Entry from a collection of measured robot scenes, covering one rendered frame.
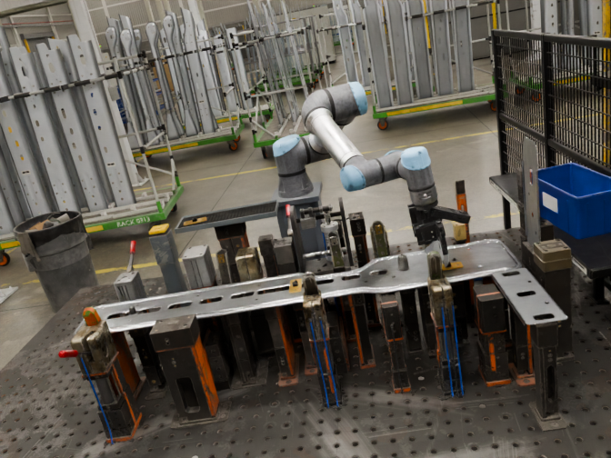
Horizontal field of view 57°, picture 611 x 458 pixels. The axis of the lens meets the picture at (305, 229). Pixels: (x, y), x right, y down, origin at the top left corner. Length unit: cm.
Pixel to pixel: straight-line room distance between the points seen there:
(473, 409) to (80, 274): 349
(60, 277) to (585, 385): 371
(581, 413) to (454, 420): 32
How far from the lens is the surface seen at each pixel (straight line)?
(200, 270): 191
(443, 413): 166
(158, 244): 211
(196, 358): 168
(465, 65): 889
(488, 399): 170
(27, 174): 642
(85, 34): 825
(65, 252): 451
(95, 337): 170
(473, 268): 172
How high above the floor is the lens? 177
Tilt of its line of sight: 20 degrees down
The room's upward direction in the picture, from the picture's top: 11 degrees counter-clockwise
